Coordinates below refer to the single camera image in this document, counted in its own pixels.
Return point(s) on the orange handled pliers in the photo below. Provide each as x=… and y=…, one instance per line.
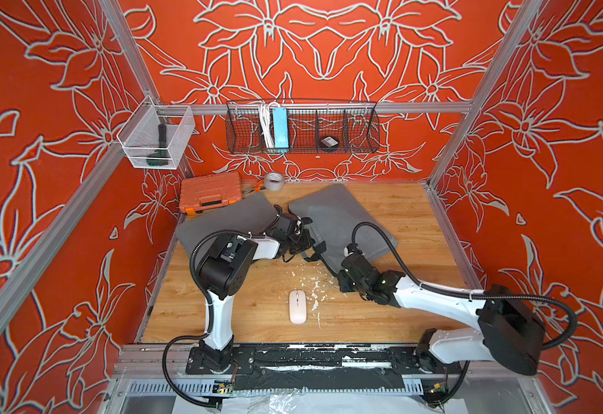
x=256, y=188

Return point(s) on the black wire wall basket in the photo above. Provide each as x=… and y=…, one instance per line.
x=249, y=126

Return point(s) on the light blue box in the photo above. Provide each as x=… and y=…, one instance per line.
x=281, y=129

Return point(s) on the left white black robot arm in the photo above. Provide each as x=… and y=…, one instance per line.
x=219, y=264

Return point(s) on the grey laptop bag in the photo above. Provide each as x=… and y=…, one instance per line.
x=253, y=214
x=334, y=213

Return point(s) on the clear tape roll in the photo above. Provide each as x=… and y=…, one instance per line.
x=273, y=181

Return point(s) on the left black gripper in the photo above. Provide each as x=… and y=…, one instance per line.
x=306, y=245

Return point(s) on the orange tool case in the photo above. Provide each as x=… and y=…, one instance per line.
x=209, y=192

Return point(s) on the clear plastic wall bin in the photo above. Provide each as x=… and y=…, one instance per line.
x=139, y=135

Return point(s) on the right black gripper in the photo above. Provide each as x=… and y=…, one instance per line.
x=343, y=279

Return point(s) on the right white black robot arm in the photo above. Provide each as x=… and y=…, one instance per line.
x=498, y=325

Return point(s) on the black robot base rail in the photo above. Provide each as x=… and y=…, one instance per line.
x=259, y=368

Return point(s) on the dark green flashlight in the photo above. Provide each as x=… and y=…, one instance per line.
x=159, y=157

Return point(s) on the pink computer mouse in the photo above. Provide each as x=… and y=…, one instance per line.
x=298, y=312

